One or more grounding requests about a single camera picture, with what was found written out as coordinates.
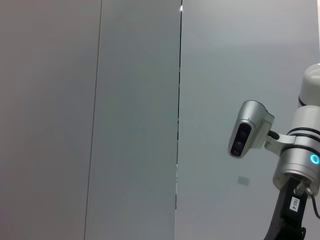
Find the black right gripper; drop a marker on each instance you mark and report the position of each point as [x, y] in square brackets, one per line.
[285, 225]

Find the right robot arm silver white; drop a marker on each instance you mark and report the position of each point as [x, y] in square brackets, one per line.
[297, 162]

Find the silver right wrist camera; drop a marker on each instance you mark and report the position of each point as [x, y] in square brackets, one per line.
[250, 117]

